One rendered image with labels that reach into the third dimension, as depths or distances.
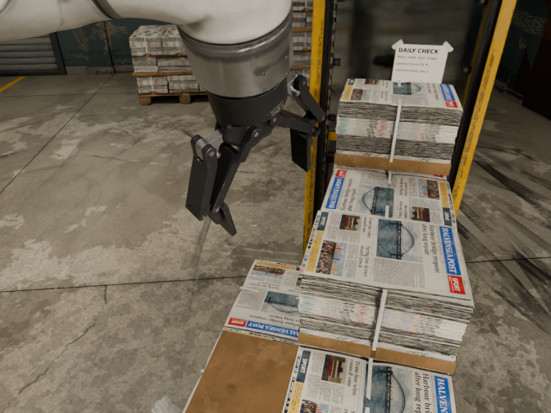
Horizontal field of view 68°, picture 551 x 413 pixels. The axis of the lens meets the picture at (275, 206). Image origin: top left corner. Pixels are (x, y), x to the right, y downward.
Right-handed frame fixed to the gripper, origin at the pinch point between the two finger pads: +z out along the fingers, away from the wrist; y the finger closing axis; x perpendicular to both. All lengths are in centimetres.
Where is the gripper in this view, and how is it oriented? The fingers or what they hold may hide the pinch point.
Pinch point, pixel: (265, 190)
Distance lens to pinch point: 53.8
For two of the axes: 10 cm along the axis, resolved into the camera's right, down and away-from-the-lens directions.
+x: -6.9, -5.9, 4.1
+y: 7.2, -6.3, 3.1
